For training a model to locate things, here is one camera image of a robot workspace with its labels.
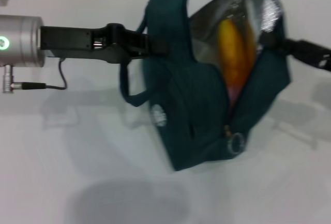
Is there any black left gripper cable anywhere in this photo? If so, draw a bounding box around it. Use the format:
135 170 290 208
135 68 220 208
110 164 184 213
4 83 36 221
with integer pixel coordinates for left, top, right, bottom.
22 58 68 91

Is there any pink toy peach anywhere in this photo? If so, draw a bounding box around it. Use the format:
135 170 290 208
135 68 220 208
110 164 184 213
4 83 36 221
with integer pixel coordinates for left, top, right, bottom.
227 84 243 106

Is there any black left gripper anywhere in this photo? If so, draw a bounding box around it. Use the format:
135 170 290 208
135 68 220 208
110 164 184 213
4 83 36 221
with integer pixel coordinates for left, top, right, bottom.
40 22 168 64

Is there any dark teal lunch bag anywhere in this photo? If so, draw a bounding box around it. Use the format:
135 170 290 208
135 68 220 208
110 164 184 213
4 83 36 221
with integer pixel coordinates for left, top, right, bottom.
119 0 291 172

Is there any yellow toy banana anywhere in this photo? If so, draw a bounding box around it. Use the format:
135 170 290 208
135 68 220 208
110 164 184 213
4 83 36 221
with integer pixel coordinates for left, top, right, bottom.
217 18 257 87

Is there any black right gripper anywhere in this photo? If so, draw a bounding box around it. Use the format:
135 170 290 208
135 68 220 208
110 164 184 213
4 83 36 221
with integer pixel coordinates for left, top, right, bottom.
267 38 331 73

